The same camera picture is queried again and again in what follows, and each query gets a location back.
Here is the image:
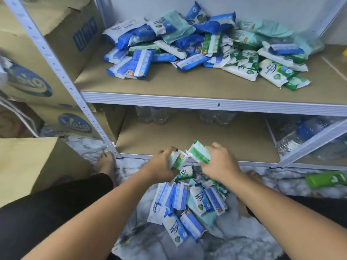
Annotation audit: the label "green bottle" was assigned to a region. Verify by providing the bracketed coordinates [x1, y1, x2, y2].
[305, 172, 347, 189]

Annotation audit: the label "person's left forearm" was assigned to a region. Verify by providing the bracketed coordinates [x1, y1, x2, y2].
[22, 170, 174, 260]

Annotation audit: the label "person's right leg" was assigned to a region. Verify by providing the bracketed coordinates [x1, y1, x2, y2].
[247, 195, 347, 260]

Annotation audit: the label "person's left foot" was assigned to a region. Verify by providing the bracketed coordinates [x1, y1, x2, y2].
[97, 150, 117, 185]

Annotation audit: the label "cardboard box blue print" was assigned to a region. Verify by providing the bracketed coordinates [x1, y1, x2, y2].
[0, 0, 105, 106]
[27, 103, 128, 141]

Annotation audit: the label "plain cardboard box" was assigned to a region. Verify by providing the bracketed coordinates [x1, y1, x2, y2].
[0, 137, 95, 209]

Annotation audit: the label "person's foot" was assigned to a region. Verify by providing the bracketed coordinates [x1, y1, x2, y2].
[245, 169, 267, 186]
[97, 150, 117, 185]

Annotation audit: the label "person's right forearm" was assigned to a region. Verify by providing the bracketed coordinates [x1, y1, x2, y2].
[219, 170, 347, 260]

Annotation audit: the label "water bottles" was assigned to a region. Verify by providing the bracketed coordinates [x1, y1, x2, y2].
[268, 116, 347, 160]

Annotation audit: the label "grey metal shelf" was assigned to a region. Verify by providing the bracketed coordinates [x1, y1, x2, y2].
[0, 0, 347, 171]

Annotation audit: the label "person's right foot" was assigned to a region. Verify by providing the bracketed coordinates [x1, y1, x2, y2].
[245, 169, 267, 186]

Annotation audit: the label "person's left hand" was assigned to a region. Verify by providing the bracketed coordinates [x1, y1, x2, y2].
[140, 147, 180, 183]

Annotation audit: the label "person's right hand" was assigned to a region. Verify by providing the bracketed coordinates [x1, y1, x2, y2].
[200, 142, 242, 183]

